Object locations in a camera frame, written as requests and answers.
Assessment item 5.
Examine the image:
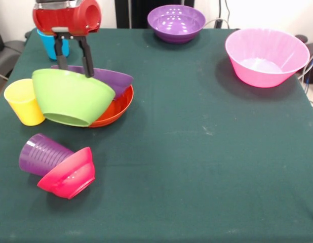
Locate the dark green table cloth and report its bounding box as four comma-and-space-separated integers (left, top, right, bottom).
0, 27, 313, 243

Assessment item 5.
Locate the purple wide shallow bowl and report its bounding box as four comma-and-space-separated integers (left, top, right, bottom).
50, 65, 134, 101

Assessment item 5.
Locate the red small bowl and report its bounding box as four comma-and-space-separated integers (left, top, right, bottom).
36, 146, 96, 200

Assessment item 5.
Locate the black hanging cable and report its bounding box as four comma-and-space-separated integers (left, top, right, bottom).
223, 0, 231, 27

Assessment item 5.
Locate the pink large bowl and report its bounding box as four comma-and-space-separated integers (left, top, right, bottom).
224, 27, 311, 89

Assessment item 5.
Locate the orange wide shallow bowl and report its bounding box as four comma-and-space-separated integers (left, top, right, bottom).
89, 85, 135, 128

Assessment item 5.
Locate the purple plastic cup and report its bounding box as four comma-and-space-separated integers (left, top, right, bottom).
19, 133, 75, 177

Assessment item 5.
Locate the blue plastic cup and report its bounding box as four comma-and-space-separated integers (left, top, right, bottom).
36, 29, 71, 61

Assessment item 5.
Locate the green bowl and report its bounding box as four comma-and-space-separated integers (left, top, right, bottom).
31, 68, 116, 127

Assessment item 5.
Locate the purple rounded deep bowl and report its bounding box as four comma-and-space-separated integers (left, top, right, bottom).
147, 5, 206, 44

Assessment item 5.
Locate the grey blue cable bundle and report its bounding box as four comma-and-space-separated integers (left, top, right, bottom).
297, 50, 313, 108

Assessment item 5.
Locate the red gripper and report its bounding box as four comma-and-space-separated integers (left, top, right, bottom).
32, 0, 102, 78

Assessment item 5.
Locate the black office chair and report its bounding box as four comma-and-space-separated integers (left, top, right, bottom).
0, 17, 27, 104

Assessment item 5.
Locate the yellow plastic cup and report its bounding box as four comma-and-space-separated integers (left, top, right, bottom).
4, 78, 46, 127

